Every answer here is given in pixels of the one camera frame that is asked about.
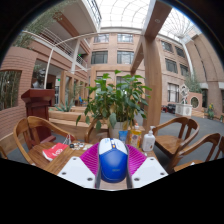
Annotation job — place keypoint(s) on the white pump bottle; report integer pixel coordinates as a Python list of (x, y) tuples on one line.
[(148, 142)]

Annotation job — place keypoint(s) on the green potted plant, white pot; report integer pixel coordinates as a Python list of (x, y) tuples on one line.
[(116, 100)]

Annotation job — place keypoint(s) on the blue and white computer mouse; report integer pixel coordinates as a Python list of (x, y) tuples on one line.
[(113, 163)]

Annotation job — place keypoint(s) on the black key fob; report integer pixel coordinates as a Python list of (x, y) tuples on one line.
[(71, 145)]

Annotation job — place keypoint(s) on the red and white bag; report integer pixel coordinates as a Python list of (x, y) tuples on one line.
[(55, 151)]

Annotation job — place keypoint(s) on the blue tube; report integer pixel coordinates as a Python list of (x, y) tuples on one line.
[(123, 136)]

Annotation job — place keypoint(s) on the dark bust statue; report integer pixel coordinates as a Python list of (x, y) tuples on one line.
[(38, 80)]

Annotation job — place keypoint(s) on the dark red wooden pedestal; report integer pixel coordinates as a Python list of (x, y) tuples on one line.
[(37, 106)]

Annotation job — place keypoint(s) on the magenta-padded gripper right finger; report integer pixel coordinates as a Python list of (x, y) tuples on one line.
[(137, 161)]

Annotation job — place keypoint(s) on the white statue on pedestal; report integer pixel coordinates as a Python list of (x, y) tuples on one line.
[(184, 108)]

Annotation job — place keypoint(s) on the yellow liquid bottle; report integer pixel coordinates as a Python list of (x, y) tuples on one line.
[(135, 138)]

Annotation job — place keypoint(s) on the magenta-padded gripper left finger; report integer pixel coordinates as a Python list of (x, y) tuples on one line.
[(87, 163)]

